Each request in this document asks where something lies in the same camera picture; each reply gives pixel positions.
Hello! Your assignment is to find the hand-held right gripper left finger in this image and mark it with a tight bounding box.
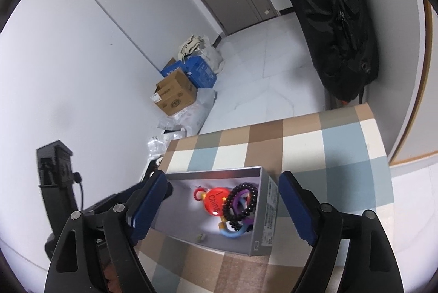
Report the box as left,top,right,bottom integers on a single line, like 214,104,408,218
44,170,168,293

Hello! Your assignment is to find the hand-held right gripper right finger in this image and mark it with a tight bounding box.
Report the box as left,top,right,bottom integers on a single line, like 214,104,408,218
278,171,404,293

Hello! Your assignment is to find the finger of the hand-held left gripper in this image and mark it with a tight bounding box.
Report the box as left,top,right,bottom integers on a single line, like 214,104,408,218
84,181,146,216

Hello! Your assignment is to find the silver cardboard box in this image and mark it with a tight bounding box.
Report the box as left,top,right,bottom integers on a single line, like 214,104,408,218
151,166,280,257

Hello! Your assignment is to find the purple ring bracelet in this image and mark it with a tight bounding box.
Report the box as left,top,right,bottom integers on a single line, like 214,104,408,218
230,188,255,226

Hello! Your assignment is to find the red round ornament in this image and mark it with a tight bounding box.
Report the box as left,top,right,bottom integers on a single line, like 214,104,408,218
202,188,230,217

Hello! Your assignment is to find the blue ring bracelet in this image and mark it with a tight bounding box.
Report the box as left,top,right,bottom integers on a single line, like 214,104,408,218
217,197,252,239

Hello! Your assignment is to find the black bead bracelet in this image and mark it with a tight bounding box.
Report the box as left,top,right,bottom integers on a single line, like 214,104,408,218
222,183,259,231

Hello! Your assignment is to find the white plastic bag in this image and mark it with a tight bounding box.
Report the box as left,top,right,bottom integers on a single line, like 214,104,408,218
146,136,172,158
157,89,218,136

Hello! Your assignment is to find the checked tablecloth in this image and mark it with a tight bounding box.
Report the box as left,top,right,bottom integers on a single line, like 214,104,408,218
135,103,394,293

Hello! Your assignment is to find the brown cardboard box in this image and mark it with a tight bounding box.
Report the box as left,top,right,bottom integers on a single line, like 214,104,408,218
151,70,198,116

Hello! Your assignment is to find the blue cardboard box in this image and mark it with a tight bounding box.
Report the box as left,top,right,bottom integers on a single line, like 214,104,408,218
160,56,218,89

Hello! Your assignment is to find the white tote bag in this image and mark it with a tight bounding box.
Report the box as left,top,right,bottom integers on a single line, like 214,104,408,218
178,35,226,74

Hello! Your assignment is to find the black backpack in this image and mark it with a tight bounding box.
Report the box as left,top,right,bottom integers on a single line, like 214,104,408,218
274,0,380,104

